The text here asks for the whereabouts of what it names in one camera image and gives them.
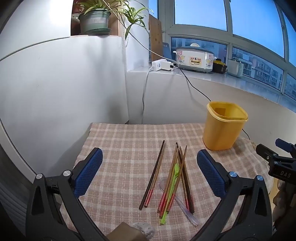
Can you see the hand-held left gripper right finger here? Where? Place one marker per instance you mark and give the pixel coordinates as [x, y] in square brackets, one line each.
[209, 171]

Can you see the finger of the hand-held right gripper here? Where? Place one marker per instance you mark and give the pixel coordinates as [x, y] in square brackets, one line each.
[266, 151]
[286, 146]

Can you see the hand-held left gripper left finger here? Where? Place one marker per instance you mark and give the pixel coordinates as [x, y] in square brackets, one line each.
[89, 171]

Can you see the green plastic spoon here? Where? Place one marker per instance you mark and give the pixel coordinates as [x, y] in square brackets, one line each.
[176, 168]

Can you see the yellow plastic container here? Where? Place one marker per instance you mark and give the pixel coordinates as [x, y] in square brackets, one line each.
[219, 134]

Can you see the clear plastic spoon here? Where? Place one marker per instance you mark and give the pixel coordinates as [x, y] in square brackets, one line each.
[187, 213]

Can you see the person's right hand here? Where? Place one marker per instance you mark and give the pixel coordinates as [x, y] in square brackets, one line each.
[284, 193]

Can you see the person's left hand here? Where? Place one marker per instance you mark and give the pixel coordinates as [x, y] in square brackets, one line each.
[129, 233]

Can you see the pink checked cloth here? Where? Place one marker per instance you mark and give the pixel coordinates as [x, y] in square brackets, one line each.
[120, 150]

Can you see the white windowsill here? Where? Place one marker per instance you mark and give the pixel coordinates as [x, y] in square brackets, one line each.
[231, 81]

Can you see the grey ribbed panel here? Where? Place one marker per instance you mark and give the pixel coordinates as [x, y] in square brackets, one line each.
[9, 197]

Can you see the white green toaster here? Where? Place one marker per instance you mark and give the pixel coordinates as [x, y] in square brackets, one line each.
[234, 68]

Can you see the black pot yellow lid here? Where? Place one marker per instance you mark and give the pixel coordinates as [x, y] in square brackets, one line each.
[218, 67]

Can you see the floral slow cooker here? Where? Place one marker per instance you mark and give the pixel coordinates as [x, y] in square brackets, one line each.
[194, 61]

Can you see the white charger plug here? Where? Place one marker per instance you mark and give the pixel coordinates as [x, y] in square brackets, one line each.
[167, 65]

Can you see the white power strip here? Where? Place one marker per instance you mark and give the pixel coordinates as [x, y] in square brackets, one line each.
[156, 65]

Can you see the blue plastic board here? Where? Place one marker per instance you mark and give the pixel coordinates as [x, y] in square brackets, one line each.
[167, 49]

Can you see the wooden board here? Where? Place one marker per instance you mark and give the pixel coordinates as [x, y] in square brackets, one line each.
[156, 37]

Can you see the green plant pot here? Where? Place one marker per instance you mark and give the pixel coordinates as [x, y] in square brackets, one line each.
[94, 23]

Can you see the spider plant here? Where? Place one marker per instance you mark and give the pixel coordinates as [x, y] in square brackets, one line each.
[134, 17]

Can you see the white window frame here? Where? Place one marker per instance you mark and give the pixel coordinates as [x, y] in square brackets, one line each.
[229, 16]

